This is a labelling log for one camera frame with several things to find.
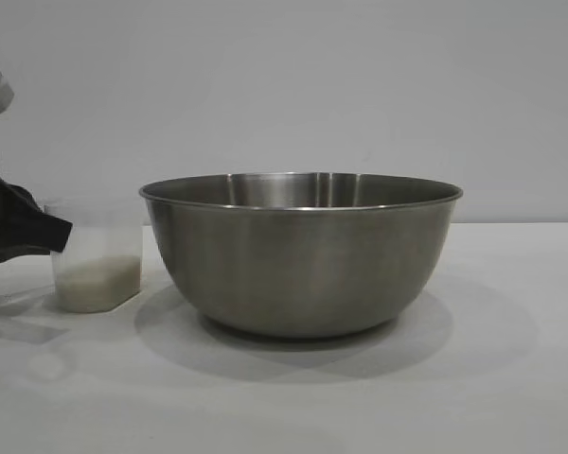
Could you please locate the white uncooked rice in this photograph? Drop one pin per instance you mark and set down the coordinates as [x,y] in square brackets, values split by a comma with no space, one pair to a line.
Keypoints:
[99,286]

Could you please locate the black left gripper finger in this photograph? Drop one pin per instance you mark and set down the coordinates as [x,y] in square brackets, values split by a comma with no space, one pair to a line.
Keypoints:
[14,227]

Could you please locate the stainless steel mixing bowl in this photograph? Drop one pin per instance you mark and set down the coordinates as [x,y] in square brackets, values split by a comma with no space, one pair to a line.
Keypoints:
[303,265]

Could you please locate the translucent plastic measuring cup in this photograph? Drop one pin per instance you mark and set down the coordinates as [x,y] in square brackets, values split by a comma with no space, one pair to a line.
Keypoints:
[104,232]

